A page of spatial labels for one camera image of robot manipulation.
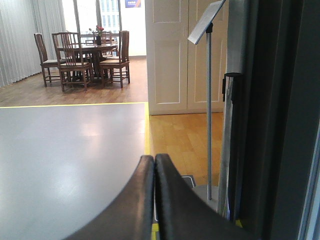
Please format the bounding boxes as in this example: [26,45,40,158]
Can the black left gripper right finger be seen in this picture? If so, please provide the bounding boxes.
[155,153,254,240]

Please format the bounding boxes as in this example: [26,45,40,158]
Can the round wooden dining table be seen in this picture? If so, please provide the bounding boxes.
[55,43,118,83]

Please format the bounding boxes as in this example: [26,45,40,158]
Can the silver sign stand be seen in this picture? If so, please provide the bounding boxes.
[188,0,225,211]

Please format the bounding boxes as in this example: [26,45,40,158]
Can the wooden dining chair front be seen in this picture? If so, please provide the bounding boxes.
[51,31,93,91]

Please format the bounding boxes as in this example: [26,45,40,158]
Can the wooden dining chair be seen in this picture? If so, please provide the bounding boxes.
[33,33,61,87]
[99,30,131,88]
[51,31,93,91]

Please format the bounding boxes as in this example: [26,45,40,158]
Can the wooden dining chair left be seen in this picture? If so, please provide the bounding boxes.
[33,33,61,87]

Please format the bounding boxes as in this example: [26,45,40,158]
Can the white panelled cabinet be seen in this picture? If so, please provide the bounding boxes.
[144,0,230,116]

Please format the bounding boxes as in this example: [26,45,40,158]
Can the chrome stanchion post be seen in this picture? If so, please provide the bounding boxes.
[217,72,243,223]

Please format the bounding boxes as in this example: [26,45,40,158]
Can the white fridge door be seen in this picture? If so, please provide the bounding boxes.
[239,0,320,240]

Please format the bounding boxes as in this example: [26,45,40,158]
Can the wooden dining chair right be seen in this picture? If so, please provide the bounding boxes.
[99,30,131,88]

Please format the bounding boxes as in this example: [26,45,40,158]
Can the red flowers in vase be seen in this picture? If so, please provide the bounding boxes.
[88,25,104,46]

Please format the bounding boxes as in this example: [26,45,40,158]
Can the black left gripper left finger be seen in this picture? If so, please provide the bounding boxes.
[66,155,155,240]

